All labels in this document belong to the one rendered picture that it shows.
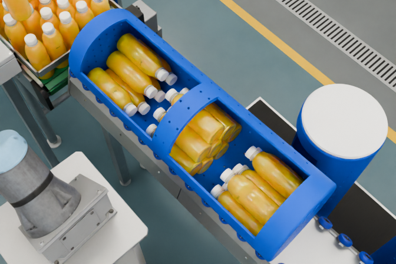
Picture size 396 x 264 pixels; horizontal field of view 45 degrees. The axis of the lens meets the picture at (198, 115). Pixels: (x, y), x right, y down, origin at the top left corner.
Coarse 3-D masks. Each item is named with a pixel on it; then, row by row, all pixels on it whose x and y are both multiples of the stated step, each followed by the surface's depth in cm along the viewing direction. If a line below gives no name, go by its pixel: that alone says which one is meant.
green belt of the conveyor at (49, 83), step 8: (8, 48) 186; (24, 64) 182; (32, 72) 180; (56, 72) 180; (64, 72) 180; (40, 80) 179; (48, 80) 179; (56, 80) 179; (64, 80) 181; (48, 88) 178; (56, 88) 179
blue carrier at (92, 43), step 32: (96, 32) 148; (128, 32) 168; (96, 64) 166; (192, 64) 149; (96, 96) 156; (192, 96) 136; (224, 96) 140; (160, 128) 137; (256, 128) 134; (224, 160) 157; (288, 160) 146; (320, 192) 123; (288, 224) 120
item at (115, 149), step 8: (104, 128) 200; (104, 136) 210; (112, 136) 206; (112, 144) 211; (120, 144) 217; (112, 152) 220; (120, 152) 222; (120, 160) 228; (120, 168) 234; (120, 176) 243; (128, 176) 248; (128, 184) 254
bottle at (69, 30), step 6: (72, 18) 172; (60, 24) 170; (66, 24) 170; (72, 24) 171; (60, 30) 172; (66, 30) 170; (72, 30) 171; (78, 30) 174; (66, 36) 172; (72, 36) 173; (66, 42) 176; (72, 42) 176
